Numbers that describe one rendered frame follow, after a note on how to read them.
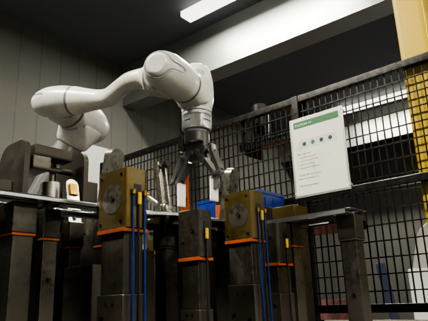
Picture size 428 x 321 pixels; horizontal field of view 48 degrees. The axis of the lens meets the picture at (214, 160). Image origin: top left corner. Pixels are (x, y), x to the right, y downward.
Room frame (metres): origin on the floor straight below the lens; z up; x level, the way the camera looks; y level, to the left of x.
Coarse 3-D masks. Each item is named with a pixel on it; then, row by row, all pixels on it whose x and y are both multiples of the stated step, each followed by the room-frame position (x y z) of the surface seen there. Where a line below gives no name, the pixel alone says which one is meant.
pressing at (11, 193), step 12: (0, 192) 0.84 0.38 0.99; (12, 192) 0.86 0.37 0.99; (0, 204) 0.99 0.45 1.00; (48, 204) 1.01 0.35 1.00; (60, 204) 1.01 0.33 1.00; (72, 204) 1.02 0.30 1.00; (84, 204) 0.97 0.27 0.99; (96, 204) 1.00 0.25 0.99; (72, 216) 1.11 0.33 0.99; (84, 216) 1.13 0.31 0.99; (96, 216) 1.16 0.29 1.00; (156, 216) 1.20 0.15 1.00; (168, 216) 1.20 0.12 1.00; (216, 228) 1.45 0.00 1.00
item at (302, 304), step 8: (296, 224) 1.33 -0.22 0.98; (296, 232) 1.33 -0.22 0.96; (296, 240) 1.33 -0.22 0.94; (296, 248) 1.33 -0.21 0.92; (296, 256) 1.33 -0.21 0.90; (296, 264) 1.33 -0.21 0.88; (296, 272) 1.32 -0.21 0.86; (296, 280) 1.32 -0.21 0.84; (296, 288) 1.32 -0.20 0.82; (304, 288) 1.35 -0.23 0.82; (296, 296) 1.32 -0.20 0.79; (304, 296) 1.35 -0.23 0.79; (296, 304) 1.32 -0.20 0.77; (304, 304) 1.35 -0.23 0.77; (296, 312) 1.33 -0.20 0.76; (304, 312) 1.34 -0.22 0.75; (296, 320) 1.33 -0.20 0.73; (304, 320) 1.34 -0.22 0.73
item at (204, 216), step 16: (192, 224) 1.08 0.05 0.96; (208, 224) 1.09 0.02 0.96; (192, 240) 1.08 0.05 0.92; (208, 240) 1.09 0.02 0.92; (192, 256) 1.08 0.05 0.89; (208, 256) 1.09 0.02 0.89; (192, 272) 1.09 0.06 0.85; (208, 272) 1.10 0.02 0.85; (192, 288) 1.09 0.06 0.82; (208, 288) 1.08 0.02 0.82; (192, 304) 1.09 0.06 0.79; (208, 304) 1.08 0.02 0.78; (192, 320) 1.09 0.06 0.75; (208, 320) 1.08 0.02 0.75
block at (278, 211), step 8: (272, 208) 1.48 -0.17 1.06; (280, 208) 1.46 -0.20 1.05; (288, 208) 1.44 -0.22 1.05; (296, 208) 1.44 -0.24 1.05; (304, 208) 1.48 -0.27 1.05; (280, 216) 1.46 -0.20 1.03; (288, 216) 1.45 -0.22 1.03; (304, 232) 1.48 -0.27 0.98; (304, 240) 1.47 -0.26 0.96; (304, 248) 1.47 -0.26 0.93; (304, 256) 1.47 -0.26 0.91; (304, 264) 1.46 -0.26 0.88; (304, 272) 1.46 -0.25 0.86; (304, 280) 1.46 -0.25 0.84; (312, 288) 1.49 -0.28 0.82; (312, 296) 1.48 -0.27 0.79; (312, 304) 1.48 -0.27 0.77; (312, 312) 1.48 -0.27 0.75; (312, 320) 1.48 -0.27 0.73
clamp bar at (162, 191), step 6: (156, 162) 1.46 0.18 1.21; (162, 162) 1.44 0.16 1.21; (168, 162) 1.45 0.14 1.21; (156, 168) 1.46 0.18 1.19; (162, 168) 1.46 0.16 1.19; (156, 174) 1.46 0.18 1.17; (162, 174) 1.48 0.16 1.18; (156, 180) 1.46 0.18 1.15; (162, 180) 1.47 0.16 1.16; (156, 186) 1.46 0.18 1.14; (162, 186) 1.47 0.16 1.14; (168, 186) 1.47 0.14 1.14; (156, 192) 1.46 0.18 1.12; (162, 192) 1.45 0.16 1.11; (168, 192) 1.47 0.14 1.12; (162, 198) 1.44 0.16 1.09; (168, 198) 1.46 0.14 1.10
